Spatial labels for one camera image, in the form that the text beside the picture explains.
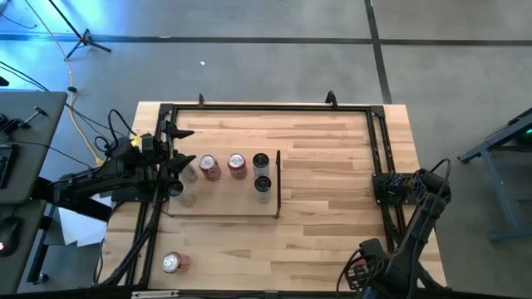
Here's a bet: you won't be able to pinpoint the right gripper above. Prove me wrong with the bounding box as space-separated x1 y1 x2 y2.
344 237 390 292

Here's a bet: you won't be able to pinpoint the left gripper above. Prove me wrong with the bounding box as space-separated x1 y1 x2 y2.
153 120 197 186

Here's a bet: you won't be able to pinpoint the tall white floral can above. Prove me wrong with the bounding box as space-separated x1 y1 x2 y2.
179 162 200 185

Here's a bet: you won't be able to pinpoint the red soda can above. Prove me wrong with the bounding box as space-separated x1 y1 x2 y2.
198 154 223 183
161 251 192 275

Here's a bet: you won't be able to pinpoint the tall beige beverage can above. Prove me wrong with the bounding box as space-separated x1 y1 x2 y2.
166 179 197 208

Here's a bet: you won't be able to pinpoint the orange Fanta can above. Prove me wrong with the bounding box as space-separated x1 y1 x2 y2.
226 152 249 181

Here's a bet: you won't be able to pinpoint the white Celsius Arctic can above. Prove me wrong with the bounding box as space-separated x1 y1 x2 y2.
254 175 273 204
252 152 271 179

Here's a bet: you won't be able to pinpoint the light wooden shelf board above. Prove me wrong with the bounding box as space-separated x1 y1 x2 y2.
165 149 278 218

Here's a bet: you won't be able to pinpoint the black desk crossbar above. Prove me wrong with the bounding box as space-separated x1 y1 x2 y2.
31 176 113 223

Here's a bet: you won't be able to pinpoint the white paper sheets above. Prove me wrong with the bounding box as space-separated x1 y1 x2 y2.
57 203 113 248

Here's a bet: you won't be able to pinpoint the black tripod stand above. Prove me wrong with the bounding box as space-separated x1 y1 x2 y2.
46 0 113 61

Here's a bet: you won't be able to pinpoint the black desk clamp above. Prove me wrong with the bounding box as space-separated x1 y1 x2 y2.
0 105 50 132

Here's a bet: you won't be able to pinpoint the black keyboard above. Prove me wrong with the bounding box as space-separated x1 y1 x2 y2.
0 143 20 190

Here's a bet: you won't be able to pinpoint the dark grey desk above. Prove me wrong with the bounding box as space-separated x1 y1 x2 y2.
0 199 47 295

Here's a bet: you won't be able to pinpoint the black computer mouse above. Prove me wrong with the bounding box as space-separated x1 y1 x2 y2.
0 215 22 257

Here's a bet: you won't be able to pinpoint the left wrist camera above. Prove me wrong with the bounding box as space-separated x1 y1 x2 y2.
139 132 157 154

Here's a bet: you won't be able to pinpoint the black looped cable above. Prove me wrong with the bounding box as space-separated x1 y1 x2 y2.
94 108 140 157

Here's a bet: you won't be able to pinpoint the black aluminium table frame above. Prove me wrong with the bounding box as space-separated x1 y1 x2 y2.
97 101 450 294

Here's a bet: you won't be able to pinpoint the yellow floor cable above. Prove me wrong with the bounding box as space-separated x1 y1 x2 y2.
22 0 105 164

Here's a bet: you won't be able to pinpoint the blue-grey table frame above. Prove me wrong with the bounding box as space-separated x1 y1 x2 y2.
456 106 532 242

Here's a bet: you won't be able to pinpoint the silver edge bracket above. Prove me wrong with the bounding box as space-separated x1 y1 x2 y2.
131 290 180 299

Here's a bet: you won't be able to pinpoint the black floor cable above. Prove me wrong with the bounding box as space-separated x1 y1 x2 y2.
0 60 128 140

